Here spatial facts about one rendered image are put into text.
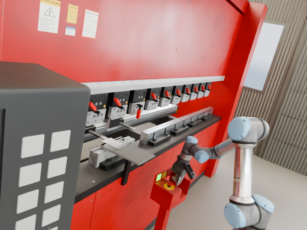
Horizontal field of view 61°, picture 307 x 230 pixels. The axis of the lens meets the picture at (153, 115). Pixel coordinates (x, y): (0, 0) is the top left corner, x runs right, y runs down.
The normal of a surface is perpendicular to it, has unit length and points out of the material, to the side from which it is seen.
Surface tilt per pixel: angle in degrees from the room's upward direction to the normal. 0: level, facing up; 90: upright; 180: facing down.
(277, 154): 90
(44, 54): 90
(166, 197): 90
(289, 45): 90
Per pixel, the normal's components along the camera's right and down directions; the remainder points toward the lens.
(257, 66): -0.52, 0.13
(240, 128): -0.87, -0.18
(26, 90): 0.78, -0.04
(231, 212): -0.87, 0.08
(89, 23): 0.84, 0.32
